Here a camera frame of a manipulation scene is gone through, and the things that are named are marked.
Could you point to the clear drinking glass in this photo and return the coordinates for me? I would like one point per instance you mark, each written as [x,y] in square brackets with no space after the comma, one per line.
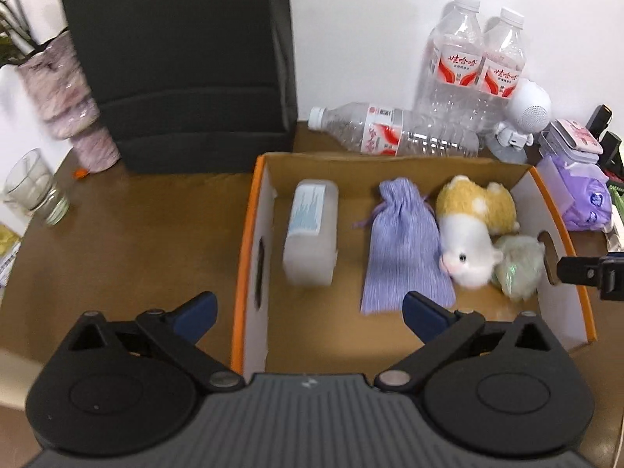
[34,190]

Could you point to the translucent white plastic bottle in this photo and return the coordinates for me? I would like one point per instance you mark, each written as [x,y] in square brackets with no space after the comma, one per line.
[312,234]

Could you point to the small orange scrap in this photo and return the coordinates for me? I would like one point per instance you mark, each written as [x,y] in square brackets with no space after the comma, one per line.
[81,173]

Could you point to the tall black box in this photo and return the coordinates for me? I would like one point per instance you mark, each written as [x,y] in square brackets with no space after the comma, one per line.
[598,119]

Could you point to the clear water bottle red label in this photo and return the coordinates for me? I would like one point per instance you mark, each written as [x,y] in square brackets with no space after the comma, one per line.
[451,68]
[502,73]
[390,131]

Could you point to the yellow white hamster plush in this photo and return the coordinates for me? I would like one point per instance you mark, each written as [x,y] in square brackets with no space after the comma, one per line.
[465,234]

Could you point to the pink marbled vase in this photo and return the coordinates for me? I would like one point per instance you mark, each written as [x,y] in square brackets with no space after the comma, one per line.
[63,92]

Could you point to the pink printed tin box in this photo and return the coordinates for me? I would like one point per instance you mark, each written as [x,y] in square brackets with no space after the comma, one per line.
[573,139]

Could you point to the orange cardboard box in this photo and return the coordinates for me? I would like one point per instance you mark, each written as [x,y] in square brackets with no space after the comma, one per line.
[341,331]

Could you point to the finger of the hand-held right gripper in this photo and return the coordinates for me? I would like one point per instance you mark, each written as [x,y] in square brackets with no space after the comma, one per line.
[582,271]

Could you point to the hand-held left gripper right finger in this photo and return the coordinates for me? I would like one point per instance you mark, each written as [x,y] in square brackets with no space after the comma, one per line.
[423,313]

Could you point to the pale green fluffy plush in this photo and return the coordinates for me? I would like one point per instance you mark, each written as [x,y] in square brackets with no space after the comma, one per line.
[519,265]

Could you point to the white robot toy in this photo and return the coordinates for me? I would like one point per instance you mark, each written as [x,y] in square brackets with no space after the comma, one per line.
[529,105]

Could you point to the purple tissue pack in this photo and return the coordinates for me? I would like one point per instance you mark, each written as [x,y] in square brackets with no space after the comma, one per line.
[582,195]

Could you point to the green white tube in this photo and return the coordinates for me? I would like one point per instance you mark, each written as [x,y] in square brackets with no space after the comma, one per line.
[618,202]

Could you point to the black paper bag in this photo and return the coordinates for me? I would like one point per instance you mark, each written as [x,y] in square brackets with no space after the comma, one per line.
[180,58]

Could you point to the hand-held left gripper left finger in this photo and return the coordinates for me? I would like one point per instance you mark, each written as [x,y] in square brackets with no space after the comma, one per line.
[196,310]

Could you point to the yellow patterned packet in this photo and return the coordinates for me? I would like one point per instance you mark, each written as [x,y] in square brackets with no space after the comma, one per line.
[9,253]

